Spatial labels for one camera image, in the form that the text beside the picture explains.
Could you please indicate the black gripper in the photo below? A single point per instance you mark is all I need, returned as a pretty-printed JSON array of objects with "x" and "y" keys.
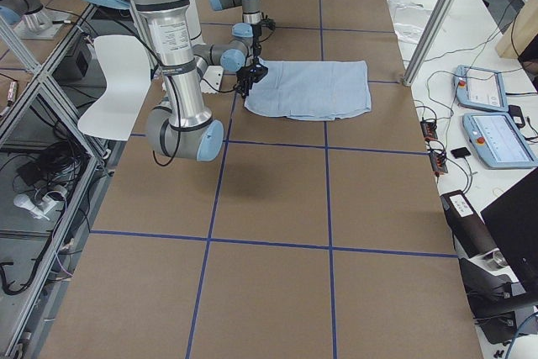
[
  {"x": 256, "y": 32},
  {"x": 246, "y": 75}
]

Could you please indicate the light blue button shirt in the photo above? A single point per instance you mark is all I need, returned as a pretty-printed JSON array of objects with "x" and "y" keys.
[{"x": 311, "y": 90}]

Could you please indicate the white plastic chair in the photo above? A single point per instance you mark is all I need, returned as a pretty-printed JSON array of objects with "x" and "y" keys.
[{"x": 126, "y": 69}]

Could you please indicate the upper blue teach pendant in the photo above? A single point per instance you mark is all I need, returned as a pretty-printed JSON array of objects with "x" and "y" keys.
[{"x": 480, "y": 88}]

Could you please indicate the blue teach pendant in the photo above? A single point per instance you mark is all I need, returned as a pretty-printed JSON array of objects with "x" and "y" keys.
[
  {"x": 480, "y": 88},
  {"x": 497, "y": 141}
]

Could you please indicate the lower blue teach pendant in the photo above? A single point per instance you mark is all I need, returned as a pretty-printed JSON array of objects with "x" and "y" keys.
[{"x": 497, "y": 141}]

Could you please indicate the black computer monitor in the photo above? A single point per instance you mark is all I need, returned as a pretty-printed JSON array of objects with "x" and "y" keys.
[{"x": 511, "y": 220}]

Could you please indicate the grey aluminium frame post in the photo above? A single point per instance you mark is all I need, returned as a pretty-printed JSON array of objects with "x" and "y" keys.
[{"x": 432, "y": 28}]

